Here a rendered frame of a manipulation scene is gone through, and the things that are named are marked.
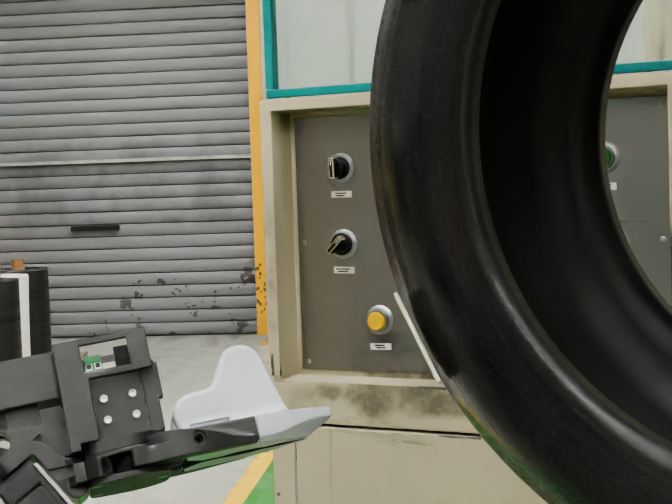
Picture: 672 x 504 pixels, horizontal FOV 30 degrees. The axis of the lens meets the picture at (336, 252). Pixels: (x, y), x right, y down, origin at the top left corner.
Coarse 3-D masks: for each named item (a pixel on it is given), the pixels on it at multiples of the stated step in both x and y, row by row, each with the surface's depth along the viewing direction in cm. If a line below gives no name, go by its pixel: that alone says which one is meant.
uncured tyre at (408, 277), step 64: (448, 0) 73; (512, 0) 95; (576, 0) 97; (640, 0) 98; (384, 64) 78; (448, 64) 73; (512, 64) 97; (576, 64) 98; (384, 128) 77; (448, 128) 74; (512, 128) 98; (576, 128) 98; (384, 192) 79; (448, 192) 74; (512, 192) 98; (576, 192) 99; (448, 256) 74; (512, 256) 97; (576, 256) 99; (448, 320) 75; (512, 320) 72; (576, 320) 97; (640, 320) 97; (448, 384) 79; (512, 384) 73; (576, 384) 71; (640, 384) 96; (512, 448) 75; (576, 448) 72; (640, 448) 69
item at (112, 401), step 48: (96, 336) 70; (144, 336) 70; (0, 384) 70; (48, 384) 70; (96, 384) 70; (144, 384) 71; (0, 432) 70; (48, 432) 70; (96, 432) 68; (144, 432) 69; (0, 480) 69; (96, 480) 68; (144, 480) 71
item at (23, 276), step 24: (0, 288) 690; (24, 288) 741; (48, 288) 782; (0, 312) 691; (24, 312) 741; (48, 312) 780; (0, 336) 691; (24, 336) 740; (48, 336) 779; (0, 360) 691
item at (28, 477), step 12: (24, 468) 68; (36, 468) 68; (12, 480) 68; (24, 480) 68; (36, 480) 68; (0, 492) 68; (12, 492) 68; (24, 492) 68; (36, 492) 68; (48, 492) 68
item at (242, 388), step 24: (240, 360) 72; (216, 384) 72; (240, 384) 72; (264, 384) 72; (192, 408) 71; (216, 408) 71; (240, 408) 72; (264, 408) 72; (312, 408) 73; (264, 432) 70; (288, 432) 72; (312, 432) 73; (216, 456) 72
